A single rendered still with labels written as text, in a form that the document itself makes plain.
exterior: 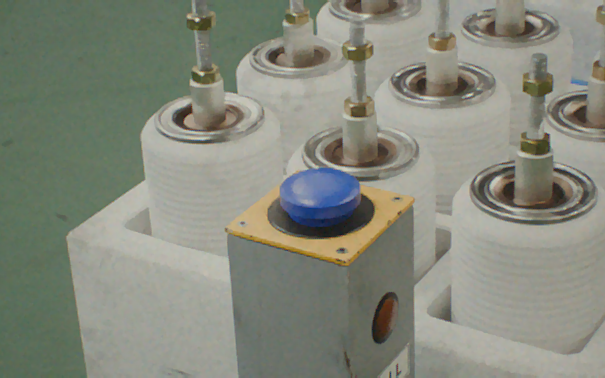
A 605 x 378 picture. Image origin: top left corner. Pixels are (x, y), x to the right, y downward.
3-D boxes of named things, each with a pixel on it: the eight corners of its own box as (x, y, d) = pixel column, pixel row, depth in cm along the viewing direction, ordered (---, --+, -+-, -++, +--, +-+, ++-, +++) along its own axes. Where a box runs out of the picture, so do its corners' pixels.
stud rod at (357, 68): (370, 135, 85) (368, 24, 81) (356, 139, 84) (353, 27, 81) (363, 129, 85) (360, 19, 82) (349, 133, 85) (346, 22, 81)
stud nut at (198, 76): (187, 79, 90) (186, 68, 89) (205, 71, 91) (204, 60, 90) (207, 87, 89) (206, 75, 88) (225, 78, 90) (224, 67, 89)
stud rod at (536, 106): (525, 168, 80) (530, 51, 76) (542, 169, 79) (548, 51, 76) (525, 176, 79) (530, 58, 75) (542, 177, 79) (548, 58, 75)
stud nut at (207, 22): (182, 27, 88) (180, 15, 87) (200, 19, 89) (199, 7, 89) (202, 33, 87) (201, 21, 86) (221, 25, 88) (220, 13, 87)
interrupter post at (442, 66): (419, 86, 95) (419, 43, 93) (449, 80, 96) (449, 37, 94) (434, 99, 93) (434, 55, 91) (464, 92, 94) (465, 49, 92)
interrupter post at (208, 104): (185, 127, 91) (181, 83, 89) (204, 113, 93) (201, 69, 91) (215, 133, 90) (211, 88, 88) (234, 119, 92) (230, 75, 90)
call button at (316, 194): (375, 211, 67) (374, 175, 66) (335, 248, 64) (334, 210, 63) (307, 194, 69) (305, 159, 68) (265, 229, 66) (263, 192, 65)
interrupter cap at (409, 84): (371, 80, 96) (371, 71, 96) (465, 61, 99) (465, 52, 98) (416, 120, 90) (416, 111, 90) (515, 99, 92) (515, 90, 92)
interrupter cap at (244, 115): (132, 135, 90) (131, 126, 90) (194, 93, 96) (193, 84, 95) (227, 156, 87) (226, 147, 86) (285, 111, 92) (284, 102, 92)
